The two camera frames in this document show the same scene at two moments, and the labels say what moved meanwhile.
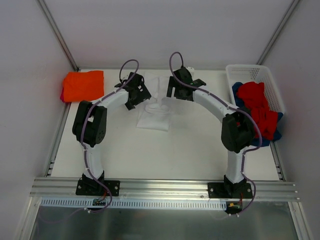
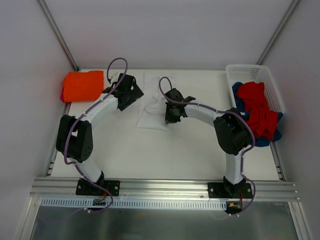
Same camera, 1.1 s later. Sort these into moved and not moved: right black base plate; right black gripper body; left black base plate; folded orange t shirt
Moved: right black gripper body
Not moved: left black base plate; right black base plate; folded orange t shirt
